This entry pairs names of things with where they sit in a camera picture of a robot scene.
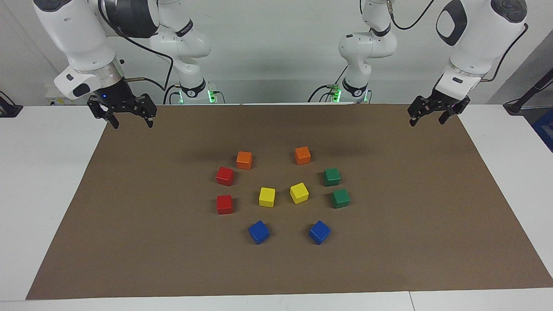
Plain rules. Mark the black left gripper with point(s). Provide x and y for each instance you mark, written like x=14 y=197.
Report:
x=440 y=103

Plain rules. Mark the yellow wooden cube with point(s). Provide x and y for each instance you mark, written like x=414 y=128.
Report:
x=267 y=197
x=299 y=193

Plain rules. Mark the blue crate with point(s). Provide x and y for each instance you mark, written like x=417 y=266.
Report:
x=545 y=129

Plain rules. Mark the black stand with base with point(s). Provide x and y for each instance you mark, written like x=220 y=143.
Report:
x=516 y=106

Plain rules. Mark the red wooden cube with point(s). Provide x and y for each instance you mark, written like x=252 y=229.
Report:
x=224 y=204
x=225 y=176

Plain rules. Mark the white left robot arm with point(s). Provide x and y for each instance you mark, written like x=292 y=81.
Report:
x=479 y=39

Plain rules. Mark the green wooden cube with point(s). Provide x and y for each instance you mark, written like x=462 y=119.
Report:
x=332 y=177
x=341 y=198

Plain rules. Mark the blue wooden cube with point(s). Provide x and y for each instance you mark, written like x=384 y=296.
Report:
x=319 y=232
x=259 y=232

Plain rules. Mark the brown paper table mat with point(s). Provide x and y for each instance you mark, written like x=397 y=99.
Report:
x=173 y=259

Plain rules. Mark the black clamp mount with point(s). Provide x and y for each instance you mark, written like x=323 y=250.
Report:
x=8 y=110

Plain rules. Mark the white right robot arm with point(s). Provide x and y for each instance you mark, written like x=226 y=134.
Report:
x=73 y=39

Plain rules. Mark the orange wooden cube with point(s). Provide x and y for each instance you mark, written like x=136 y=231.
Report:
x=244 y=160
x=303 y=156

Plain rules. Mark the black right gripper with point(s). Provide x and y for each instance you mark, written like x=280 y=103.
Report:
x=121 y=101

